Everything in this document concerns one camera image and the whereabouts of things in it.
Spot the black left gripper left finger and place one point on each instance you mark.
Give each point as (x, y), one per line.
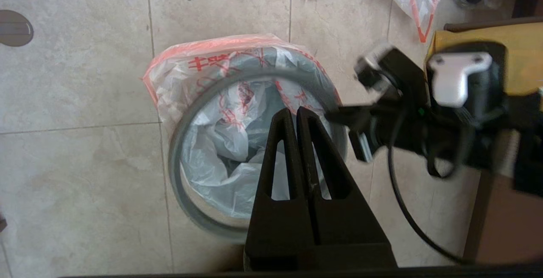
(275, 235)

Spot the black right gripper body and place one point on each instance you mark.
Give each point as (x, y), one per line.
(445, 129)

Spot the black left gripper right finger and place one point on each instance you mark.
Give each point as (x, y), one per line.
(352, 235)

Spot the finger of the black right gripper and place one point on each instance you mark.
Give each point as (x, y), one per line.
(356, 111)
(360, 121)

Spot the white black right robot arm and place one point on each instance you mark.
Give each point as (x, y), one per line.
(530, 159)

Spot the yellow shopping bag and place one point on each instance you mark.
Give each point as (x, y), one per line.
(526, 57)

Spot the dark brown wooden cabinet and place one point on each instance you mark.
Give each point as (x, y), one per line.
(479, 218)

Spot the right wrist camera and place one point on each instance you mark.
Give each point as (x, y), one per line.
(373, 68)

